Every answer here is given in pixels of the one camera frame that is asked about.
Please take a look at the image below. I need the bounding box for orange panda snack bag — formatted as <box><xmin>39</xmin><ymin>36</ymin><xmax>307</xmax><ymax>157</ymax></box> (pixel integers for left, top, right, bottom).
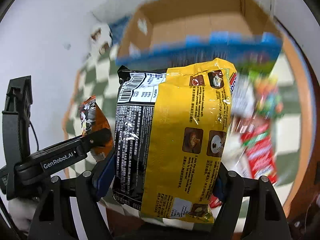
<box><xmin>79</xmin><ymin>95</ymin><xmax>113</xmax><ymax>162</ymax></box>

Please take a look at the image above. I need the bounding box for yellow black noodle packet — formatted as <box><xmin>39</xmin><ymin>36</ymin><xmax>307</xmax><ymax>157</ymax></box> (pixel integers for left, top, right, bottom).
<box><xmin>112</xmin><ymin>59</ymin><xmax>237</xmax><ymax>223</ymax></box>

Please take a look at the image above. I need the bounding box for green white checkered blanket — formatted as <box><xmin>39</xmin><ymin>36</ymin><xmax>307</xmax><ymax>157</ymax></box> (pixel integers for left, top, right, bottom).
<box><xmin>62</xmin><ymin>38</ymin><xmax>316</xmax><ymax>215</ymax></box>

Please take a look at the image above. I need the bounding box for red long snack packet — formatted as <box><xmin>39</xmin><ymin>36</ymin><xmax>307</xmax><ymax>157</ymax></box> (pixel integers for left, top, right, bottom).
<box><xmin>240</xmin><ymin>118</ymin><xmax>278</xmax><ymax>184</ymax></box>

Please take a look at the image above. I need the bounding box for colourful candy packet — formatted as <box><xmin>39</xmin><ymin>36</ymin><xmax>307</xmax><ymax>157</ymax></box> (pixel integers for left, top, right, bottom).
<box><xmin>253</xmin><ymin>75</ymin><xmax>284</xmax><ymax>119</ymax></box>

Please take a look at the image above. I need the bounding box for white bear print pillow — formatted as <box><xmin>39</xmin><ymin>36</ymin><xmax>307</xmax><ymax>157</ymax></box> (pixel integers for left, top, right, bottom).
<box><xmin>90</xmin><ymin>23</ymin><xmax>113</xmax><ymax>55</ymax></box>

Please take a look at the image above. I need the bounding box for open cardboard box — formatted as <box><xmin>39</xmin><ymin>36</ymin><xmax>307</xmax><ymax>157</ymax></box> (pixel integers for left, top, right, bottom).
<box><xmin>116</xmin><ymin>0</ymin><xmax>283</xmax><ymax>71</ymax></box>

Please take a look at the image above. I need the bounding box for black cable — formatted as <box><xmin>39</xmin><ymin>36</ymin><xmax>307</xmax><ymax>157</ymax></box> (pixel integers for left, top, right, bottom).
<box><xmin>29</xmin><ymin>121</ymin><xmax>40</xmax><ymax>153</ymax></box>

